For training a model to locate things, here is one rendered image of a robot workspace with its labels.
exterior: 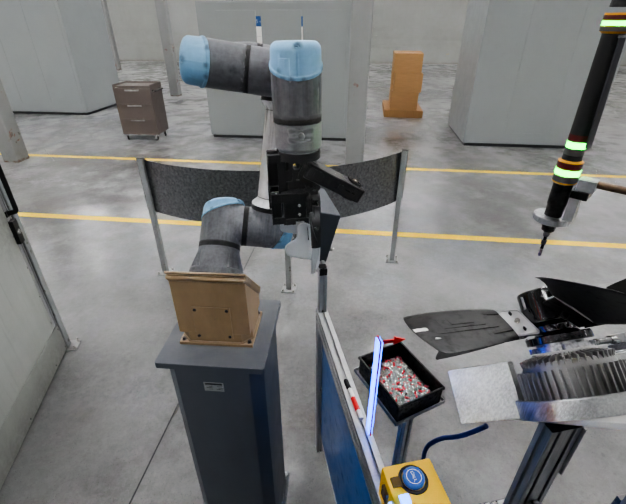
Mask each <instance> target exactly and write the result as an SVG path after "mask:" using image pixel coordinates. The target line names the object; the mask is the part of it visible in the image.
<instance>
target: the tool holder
mask: <svg viewBox="0 0 626 504"><path fill-rule="evenodd" d="M598 181H601V179H597V178H593V180H591V181H590V180H586V179H581V178H580V179H579V181H578V184H577V186H576V187H575V188H574V189H573V190H572V191H571V193H570V196H569V200H568V203H567V206H566V209H565V212H563V214H562V217H561V218H552V217H548V216H546V215H545V214H544V212H545V209H546V208H539V209H536V210H535V211H534V213H533V216H532V217H533V219H534V220H535V221H537V222H538V223H540V224H543V225H546V226H551V227H567V226H569V225H570V224H571V222H572V221H573V220H574V219H575V218H576V216H577V213H578V210H579V207H580V205H581V202H582V201H585V202H586V201H587V200H588V199H589V198H590V197H591V196H592V194H594V192H595V191H596V190H597V189H596V187H597V184H598Z"/></svg>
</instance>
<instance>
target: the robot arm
mask: <svg viewBox="0 0 626 504"><path fill-rule="evenodd" d="M179 68H180V75H181V78H182V80H183V81H184V82H185V83H186V84H189V85H194V86H199V87H200V88H212V89H219V90H226V91H233V92H240V93H247V94H253V95H259V96H261V102H262V103H263V105H264V106H265V108H266V112H265V123H264V134H263V145H262V156H261V167H260V178H259V189H258V196H257V197H256V198H255V199H254V200H252V207H248V206H245V204H244V202H243V201H242V200H240V199H236V198H233V197H220V198H214V199H212V200H209V201H208V202H206V204H205V205H204V208H203V214H202V216H201V219H202V221H201V230H200V238H199V247H198V252H197V254H196V256H195V258H194V260H193V262H192V264H191V266H190V268H189V272H191V271H208V272H221V273H230V274H244V272H243V267H242V263H241V259H240V246H251V247H262V248H271V249H284V248H285V252H286V254H287V255H288V256H291V257H297V258H303V259H309V260H310V264H311V274H314V273H315V272H316V270H317V268H318V265H319V263H320V247H321V223H320V215H321V201H320V193H319V190H320V185H321V186H323V187H325V188H327V189H329V190H331V191H333V192H335V193H337V194H339V195H341V196H342V197H343V198H345V199H347V200H350V201H354V202H356V203H358V202H359V201H360V199H361V198H362V196H363V195H364V193H365V191H364V189H363V188H362V184H361V183H360V182H359V181H357V180H356V179H354V178H352V177H350V176H348V177H347V176H345V175H343V174H341V173H339V172H337V171H335V170H333V169H331V168H330V167H328V166H326V165H324V164H322V163H320V162H318V161H316V160H318V159H319V158H320V147H321V145H322V121H321V116H322V70H323V62H322V59H321V46H320V44H319V43H318V42H317V41H315V40H280V41H274V42H273V43H272V44H271V45H268V44H261V43H257V42H230V41H224V40H218V39H212V38H206V37H205V36H202V35H201V36H192V35H186V36H184V37H183V39H182V41H181V44H180V52H179ZM294 163H295V165H293V164H294ZM293 234H297V237H296V239H295V240H293V241H291V239H292V235H293ZM290 241H291V242H290Z"/></svg>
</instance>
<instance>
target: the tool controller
mask: <svg viewBox="0 0 626 504"><path fill-rule="evenodd" d="M319 193H320V201H321V215H320V223H321V247H320V261H321V260H324V261H325V262H326V260H327V257H328V254H329V251H333V246H332V242H333V238H334V235H335V232H336V229H337V226H338V223H339V219H340V214H339V212H338V211H337V209H336V207H335V206H334V204H333V203H332V201H331V199H330V198H329V196H328V194H327V193H326V191H325V189H322V188H320V190H319Z"/></svg>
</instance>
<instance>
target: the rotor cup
mask: <svg viewBox="0 0 626 504"><path fill-rule="evenodd" d="M521 297H523V300H524V303H525V306H526V309H525V310H524V307H523V304H522V301H521ZM549 297H553V295H552V294H551V292H550V291H549V289H548V287H547V286H545V287H541V288H536V289H533V290H529V291H526V292H523V293H521V294H519V295H518V296H517V301H518V304H519V307H520V310H521V313H522V314H523V315H524V316H525V317H526V318H527V319H528V320H529V321H530V322H531V323H532V324H533V325H534V326H535V327H536V328H537V329H538V330H539V331H540V333H541V335H535V336H534V338H529V339H526V340H525V344H526V347H527V348H530V347H536V346H540V345H546V344H552V343H558V342H564V341H570V340H576V339H583V338H590V337H594V336H595V335H594V333H593V330H592V329H590V328H586V329H579V328H578V327H577V326H576V325H574V324H573V323H571V322H570V321H568V320H565V319H563V318H561V317H560V315H559V314H558V313H556V312H555V311H553V310H552V309H550V308H549V307H548V306H546V305H545V304H543V302H544V301H546V300H547V298H549Z"/></svg>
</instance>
